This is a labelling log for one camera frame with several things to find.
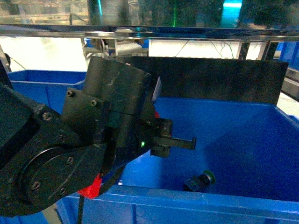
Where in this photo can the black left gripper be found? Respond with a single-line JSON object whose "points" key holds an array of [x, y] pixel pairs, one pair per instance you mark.
{"points": [[116, 107]]}

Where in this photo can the green push button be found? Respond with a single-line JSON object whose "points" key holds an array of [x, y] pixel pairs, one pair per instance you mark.
{"points": [[198, 183]]}

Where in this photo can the red push button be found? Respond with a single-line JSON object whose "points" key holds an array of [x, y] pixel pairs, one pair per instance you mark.
{"points": [[93, 190]]}

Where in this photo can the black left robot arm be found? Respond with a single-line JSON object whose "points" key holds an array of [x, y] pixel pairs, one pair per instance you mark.
{"points": [[46, 156]]}

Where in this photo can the black back panel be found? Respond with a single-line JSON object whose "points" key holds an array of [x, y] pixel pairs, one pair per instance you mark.
{"points": [[220, 79]]}

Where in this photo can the big open blue bin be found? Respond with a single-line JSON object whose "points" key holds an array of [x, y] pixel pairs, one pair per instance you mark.
{"points": [[252, 150]]}

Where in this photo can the blue bin behind left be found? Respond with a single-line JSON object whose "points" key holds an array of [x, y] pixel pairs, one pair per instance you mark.
{"points": [[47, 86]]}

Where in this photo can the upper steel shelf rail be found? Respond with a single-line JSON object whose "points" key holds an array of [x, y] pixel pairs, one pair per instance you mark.
{"points": [[113, 32]]}

